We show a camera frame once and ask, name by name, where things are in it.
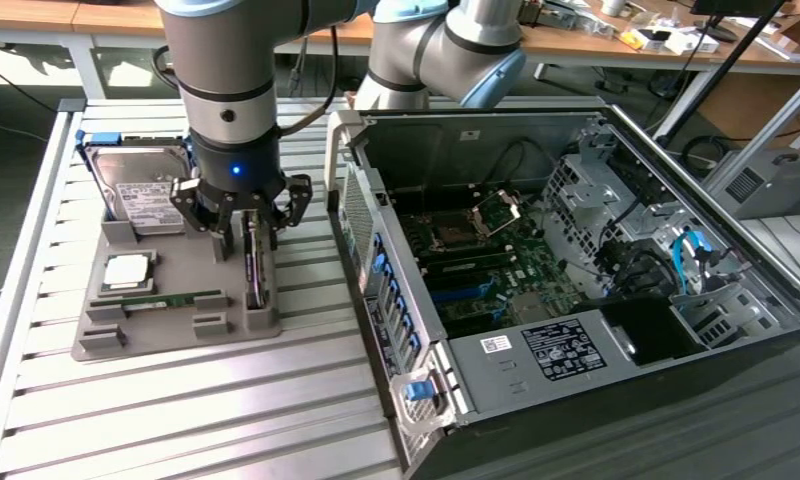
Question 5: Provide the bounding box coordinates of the grey metal disk bay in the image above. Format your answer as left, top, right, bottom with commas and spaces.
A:
666, 279, 789, 351

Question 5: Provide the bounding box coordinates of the silver chipset heatsink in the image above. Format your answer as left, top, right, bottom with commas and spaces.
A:
510, 293, 554, 324

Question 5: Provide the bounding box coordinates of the blue expansion slot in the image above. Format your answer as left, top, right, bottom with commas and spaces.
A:
432, 282, 508, 304

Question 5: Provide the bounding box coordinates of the long black expansion slot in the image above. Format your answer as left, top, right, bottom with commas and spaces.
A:
424, 260, 520, 276
416, 251, 516, 265

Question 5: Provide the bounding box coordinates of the black graphics card metal bracket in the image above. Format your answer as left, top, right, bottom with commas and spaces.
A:
239, 197, 273, 310

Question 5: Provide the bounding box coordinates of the green Dell motherboard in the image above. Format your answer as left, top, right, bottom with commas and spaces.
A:
396, 209, 592, 339

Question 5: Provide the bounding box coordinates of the green RAM stick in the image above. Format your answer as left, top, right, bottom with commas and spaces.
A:
120, 292, 220, 310

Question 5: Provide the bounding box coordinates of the grey power supply unit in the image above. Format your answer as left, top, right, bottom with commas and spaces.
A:
443, 308, 640, 417

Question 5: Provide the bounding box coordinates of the metal device on desk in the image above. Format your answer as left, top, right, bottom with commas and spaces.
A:
530, 0, 599, 30

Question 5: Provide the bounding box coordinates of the metal socket cover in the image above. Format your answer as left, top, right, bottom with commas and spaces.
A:
470, 188, 527, 237

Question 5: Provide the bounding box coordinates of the silver CPU chip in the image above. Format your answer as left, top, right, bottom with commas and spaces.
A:
103, 255, 156, 290

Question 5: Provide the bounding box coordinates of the black stand pole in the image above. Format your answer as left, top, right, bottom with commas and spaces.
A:
652, 0, 793, 149

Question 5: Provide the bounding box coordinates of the coiled black cable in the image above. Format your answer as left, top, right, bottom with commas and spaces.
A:
678, 134, 735, 174

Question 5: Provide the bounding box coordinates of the grey control box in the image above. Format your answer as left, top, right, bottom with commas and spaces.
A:
703, 147, 800, 221

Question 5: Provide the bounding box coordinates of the blue SATA wire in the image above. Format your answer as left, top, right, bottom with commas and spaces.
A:
670, 224, 715, 301

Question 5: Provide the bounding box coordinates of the black plastic shroud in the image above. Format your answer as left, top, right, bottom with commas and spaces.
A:
598, 297, 706, 369

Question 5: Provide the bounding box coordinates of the wooden desk white frame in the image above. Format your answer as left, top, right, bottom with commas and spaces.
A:
526, 0, 800, 146
0, 0, 375, 101

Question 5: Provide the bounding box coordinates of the perforated metal drive cage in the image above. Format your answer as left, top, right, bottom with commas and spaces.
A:
543, 149, 692, 241

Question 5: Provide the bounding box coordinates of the grey plastic parts rack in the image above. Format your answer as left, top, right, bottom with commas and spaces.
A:
71, 165, 285, 362

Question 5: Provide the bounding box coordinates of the open black PC case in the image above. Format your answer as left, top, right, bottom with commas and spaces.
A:
323, 97, 800, 479

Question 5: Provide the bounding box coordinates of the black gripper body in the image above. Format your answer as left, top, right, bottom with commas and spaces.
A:
187, 129, 289, 199

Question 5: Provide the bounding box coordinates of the CPU socket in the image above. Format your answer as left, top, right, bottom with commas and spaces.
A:
426, 209, 503, 252

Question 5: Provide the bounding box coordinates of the black cable bundle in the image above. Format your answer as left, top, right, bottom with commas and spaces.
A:
596, 219, 682, 301

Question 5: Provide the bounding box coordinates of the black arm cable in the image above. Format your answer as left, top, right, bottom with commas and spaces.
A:
276, 22, 343, 137

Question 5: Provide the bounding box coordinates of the yellow white small box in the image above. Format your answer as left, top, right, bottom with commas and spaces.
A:
623, 27, 672, 51

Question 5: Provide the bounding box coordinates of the aluminium profile frame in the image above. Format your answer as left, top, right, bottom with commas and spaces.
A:
732, 83, 800, 166

